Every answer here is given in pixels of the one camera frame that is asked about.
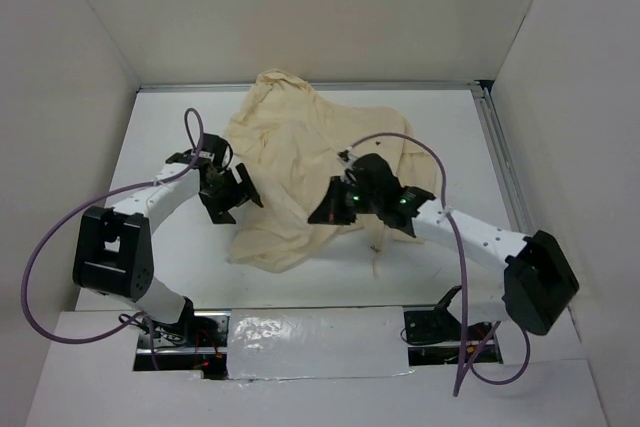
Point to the cream yellow jacket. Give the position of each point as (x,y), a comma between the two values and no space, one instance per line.
(288,136)

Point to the aluminium frame rail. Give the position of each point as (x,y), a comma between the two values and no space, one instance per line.
(200,86)
(508,181)

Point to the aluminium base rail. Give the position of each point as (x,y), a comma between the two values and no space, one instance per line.
(432,337)

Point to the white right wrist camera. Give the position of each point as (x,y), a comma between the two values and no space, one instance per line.
(347,158)

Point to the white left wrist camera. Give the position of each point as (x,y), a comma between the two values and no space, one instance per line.
(203,153)

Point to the aluminium frame rail back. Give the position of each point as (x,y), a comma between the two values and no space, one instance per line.
(200,86)

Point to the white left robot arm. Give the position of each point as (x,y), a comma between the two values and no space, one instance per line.
(114,251)

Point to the white tape sheet cover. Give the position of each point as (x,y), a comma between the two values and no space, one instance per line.
(323,343)

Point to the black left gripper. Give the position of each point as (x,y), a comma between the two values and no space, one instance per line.
(247,189)

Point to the aluminium frame rail right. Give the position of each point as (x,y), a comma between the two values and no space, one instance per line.
(508,181)

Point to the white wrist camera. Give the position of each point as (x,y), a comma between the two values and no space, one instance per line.
(347,158)
(203,153)

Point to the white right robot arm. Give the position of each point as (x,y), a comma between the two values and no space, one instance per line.
(538,281)

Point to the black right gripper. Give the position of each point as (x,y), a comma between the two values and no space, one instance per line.
(330,210)

